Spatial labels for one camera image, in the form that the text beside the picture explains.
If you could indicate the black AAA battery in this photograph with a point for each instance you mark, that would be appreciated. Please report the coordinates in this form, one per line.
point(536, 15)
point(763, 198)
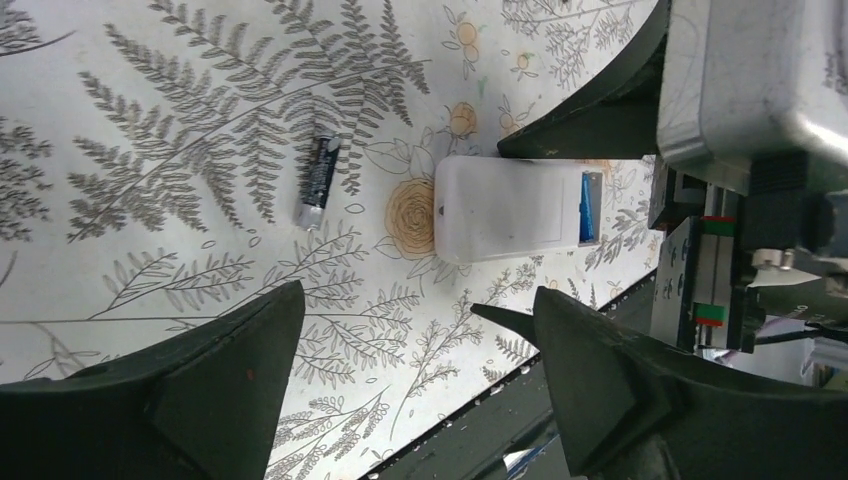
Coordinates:
point(314, 193)

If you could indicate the blue AAA battery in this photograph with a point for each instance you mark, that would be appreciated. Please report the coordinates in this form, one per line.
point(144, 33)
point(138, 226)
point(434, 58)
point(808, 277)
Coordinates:
point(586, 231)

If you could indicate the black mounting base rail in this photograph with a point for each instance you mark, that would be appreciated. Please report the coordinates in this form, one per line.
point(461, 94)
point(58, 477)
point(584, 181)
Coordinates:
point(464, 430)

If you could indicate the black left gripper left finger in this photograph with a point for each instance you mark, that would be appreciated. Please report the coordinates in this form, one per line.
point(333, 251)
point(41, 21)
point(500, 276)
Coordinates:
point(204, 404)

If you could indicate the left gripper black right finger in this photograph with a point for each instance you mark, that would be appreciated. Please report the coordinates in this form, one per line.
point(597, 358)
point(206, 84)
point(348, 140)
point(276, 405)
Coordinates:
point(712, 422)

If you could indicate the floral patterned table mat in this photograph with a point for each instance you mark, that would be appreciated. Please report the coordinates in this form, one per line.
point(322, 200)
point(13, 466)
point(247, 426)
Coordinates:
point(152, 157)

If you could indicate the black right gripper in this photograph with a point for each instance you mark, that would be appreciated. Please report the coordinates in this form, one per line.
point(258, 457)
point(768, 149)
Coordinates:
point(701, 300)

